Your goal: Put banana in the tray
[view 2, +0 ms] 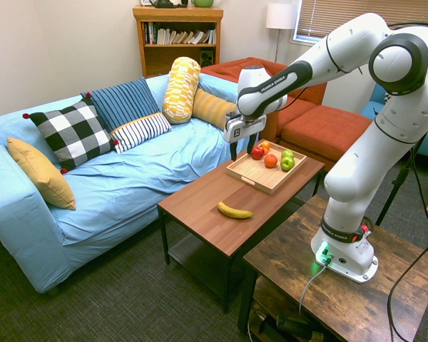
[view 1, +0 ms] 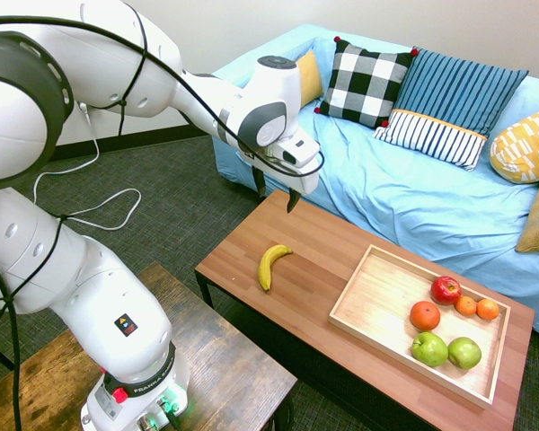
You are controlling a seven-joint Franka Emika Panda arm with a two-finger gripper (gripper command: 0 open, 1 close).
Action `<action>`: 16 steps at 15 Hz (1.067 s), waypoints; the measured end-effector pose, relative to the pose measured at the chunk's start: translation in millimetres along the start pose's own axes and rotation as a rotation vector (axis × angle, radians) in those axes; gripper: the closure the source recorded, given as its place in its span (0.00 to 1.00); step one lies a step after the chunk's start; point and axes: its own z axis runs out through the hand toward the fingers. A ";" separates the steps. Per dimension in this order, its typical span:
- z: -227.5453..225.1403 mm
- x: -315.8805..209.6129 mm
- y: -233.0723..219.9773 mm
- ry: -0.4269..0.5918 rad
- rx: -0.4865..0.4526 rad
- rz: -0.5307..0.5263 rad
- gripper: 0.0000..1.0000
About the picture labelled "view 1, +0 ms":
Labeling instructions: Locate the green apple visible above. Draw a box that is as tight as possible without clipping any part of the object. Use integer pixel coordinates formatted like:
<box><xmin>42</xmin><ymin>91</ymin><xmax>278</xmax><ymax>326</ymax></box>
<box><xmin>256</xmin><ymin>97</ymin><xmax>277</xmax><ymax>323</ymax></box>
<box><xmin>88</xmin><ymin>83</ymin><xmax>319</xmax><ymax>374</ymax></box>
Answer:
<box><xmin>446</xmin><ymin>336</ymin><xmax>483</xmax><ymax>371</ymax></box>
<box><xmin>411</xmin><ymin>331</ymin><xmax>449</xmax><ymax>368</ymax></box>

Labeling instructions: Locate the reddish wooden coffee table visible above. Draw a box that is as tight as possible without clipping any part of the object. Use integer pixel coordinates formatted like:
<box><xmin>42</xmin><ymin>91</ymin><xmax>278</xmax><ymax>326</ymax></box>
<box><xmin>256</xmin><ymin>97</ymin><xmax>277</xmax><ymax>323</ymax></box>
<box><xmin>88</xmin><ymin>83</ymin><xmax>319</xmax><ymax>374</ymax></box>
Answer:
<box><xmin>193</xmin><ymin>188</ymin><xmax>536</xmax><ymax>431</ymax></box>

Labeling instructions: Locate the small orange tangerine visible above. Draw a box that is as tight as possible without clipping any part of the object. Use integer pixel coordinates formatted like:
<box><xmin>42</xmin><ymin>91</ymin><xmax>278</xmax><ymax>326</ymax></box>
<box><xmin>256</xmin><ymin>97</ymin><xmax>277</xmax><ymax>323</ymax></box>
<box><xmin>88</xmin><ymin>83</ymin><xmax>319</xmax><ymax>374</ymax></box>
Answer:
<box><xmin>476</xmin><ymin>298</ymin><xmax>500</xmax><ymax>321</ymax></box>
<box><xmin>455</xmin><ymin>295</ymin><xmax>478</xmax><ymax>317</ymax></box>

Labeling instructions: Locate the white navy striped pillow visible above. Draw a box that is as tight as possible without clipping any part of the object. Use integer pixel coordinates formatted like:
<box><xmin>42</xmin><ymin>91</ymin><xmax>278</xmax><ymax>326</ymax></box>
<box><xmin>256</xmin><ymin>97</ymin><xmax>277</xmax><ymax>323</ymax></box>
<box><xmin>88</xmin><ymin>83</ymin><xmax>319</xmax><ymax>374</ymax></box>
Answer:
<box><xmin>371</xmin><ymin>109</ymin><xmax>489</xmax><ymax>172</ymax></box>

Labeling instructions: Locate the white power cable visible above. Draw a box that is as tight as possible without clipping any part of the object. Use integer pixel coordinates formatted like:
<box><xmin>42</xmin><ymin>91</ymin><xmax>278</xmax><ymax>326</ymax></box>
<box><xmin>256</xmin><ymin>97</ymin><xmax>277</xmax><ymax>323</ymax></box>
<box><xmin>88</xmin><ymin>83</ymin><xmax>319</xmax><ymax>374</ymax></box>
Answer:
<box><xmin>32</xmin><ymin>101</ymin><xmax>143</xmax><ymax>233</ymax></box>

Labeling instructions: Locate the yellow banana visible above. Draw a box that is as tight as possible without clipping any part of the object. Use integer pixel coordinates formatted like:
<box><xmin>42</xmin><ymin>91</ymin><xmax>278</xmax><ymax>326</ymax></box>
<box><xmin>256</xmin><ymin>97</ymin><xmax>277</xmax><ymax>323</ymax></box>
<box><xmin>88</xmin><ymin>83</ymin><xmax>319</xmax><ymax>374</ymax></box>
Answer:
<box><xmin>257</xmin><ymin>244</ymin><xmax>294</xmax><ymax>294</ymax></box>

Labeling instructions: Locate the plain yellow pillow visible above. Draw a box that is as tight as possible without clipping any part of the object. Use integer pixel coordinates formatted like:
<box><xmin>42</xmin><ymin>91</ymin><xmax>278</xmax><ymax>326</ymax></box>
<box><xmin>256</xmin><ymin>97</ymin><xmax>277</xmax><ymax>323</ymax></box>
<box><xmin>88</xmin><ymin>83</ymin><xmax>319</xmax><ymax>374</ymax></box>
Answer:
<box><xmin>295</xmin><ymin>48</ymin><xmax>325</xmax><ymax>108</ymax></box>

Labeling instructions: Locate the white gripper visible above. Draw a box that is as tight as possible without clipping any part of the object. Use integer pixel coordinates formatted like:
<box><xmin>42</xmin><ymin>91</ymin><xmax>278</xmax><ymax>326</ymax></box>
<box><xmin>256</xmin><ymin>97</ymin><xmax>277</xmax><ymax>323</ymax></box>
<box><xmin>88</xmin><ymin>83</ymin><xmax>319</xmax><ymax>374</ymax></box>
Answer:
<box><xmin>241</xmin><ymin>150</ymin><xmax>321</xmax><ymax>215</ymax></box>

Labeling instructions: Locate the yellow white patterned pillow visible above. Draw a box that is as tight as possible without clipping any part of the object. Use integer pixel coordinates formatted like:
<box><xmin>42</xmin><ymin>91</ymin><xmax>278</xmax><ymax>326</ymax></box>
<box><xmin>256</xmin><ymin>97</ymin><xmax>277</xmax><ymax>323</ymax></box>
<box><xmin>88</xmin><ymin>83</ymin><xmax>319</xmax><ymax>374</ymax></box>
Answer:
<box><xmin>489</xmin><ymin>105</ymin><xmax>539</xmax><ymax>185</ymax></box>

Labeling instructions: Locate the light wooden tray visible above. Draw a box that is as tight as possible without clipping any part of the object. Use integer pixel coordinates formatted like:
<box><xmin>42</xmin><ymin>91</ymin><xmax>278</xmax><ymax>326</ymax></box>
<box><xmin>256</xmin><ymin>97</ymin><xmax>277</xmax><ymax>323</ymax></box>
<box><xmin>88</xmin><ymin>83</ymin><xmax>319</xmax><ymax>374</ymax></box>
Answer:
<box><xmin>327</xmin><ymin>244</ymin><xmax>512</xmax><ymax>409</ymax></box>

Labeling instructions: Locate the red apple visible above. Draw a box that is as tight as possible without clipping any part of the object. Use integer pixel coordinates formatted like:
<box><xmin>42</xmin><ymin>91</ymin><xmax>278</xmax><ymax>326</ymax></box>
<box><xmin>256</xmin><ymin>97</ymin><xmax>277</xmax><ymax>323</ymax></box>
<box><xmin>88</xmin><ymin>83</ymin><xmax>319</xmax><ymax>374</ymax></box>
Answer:
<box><xmin>429</xmin><ymin>276</ymin><xmax>463</xmax><ymax>306</ymax></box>

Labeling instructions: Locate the rustic dark wooden table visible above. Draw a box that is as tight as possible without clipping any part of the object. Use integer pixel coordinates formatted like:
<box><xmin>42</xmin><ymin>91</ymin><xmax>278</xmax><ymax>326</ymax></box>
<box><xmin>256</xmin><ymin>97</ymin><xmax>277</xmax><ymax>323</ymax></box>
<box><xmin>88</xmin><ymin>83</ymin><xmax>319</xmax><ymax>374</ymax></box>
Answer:
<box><xmin>0</xmin><ymin>262</ymin><xmax>298</xmax><ymax>431</ymax></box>

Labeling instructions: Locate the large orange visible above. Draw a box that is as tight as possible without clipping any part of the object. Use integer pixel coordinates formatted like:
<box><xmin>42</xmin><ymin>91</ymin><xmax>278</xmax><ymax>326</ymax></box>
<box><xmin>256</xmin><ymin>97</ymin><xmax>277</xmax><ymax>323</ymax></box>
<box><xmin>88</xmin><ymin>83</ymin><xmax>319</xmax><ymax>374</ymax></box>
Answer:
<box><xmin>409</xmin><ymin>300</ymin><xmax>442</xmax><ymax>332</ymax></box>

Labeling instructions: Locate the light blue covered sofa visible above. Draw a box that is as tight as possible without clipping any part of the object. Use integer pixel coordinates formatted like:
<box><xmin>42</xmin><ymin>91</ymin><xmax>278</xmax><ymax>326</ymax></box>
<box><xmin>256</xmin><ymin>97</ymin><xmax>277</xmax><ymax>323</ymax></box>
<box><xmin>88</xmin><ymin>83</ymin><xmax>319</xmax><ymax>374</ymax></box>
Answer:
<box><xmin>210</xmin><ymin>22</ymin><xmax>539</xmax><ymax>342</ymax></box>

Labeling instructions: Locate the black white checkered pillow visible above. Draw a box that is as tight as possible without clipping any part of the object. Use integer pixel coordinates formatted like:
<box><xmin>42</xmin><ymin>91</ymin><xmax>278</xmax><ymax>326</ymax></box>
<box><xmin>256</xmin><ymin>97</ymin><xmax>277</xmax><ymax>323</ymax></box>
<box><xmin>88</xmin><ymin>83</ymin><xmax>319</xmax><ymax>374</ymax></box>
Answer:
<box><xmin>314</xmin><ymin>35</ymin><xmax>420</xmax><ymax>130</ymax></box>

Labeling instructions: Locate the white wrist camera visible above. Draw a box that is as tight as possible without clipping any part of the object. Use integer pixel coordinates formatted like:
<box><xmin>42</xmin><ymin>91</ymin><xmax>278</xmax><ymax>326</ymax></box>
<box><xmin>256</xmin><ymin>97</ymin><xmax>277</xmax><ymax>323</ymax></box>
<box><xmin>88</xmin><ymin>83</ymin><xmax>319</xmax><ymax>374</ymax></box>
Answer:
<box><xmin>274</xmin><ymin>137</ymin><xmax>322</xmax><ymax>176</ymax></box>

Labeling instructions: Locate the blue striped pillow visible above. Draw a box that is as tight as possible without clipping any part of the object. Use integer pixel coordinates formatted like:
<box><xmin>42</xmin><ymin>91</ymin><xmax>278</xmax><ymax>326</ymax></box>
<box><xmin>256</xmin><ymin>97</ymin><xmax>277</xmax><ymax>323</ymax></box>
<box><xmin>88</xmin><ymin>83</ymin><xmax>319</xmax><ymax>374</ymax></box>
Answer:
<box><xmin>393</xmin><ymin>46</ymin><xmax>530</xmax><ymax>138</ymax></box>

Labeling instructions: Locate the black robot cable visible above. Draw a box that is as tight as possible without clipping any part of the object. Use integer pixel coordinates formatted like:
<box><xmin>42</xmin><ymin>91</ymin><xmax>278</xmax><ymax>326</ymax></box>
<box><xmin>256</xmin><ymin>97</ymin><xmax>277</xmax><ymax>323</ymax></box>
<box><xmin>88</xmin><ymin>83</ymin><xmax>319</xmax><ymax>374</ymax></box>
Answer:
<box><xmin>0</xmin><ymin>2</ymin><xmax>325</xmax><ymax>431</ymax></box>

